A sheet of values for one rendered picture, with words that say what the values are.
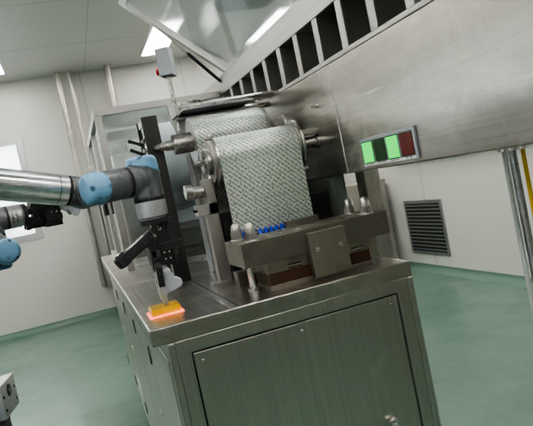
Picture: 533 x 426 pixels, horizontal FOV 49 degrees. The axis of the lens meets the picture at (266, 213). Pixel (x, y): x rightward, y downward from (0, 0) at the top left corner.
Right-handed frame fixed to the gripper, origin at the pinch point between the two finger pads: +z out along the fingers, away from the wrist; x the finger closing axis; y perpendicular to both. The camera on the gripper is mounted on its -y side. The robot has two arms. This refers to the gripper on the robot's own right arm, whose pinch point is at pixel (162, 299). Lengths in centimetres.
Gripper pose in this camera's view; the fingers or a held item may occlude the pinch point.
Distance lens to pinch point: 148.8
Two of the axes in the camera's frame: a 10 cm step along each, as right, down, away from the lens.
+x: -3.1, 0.1, 9.5
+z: 2.0, 9.8, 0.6
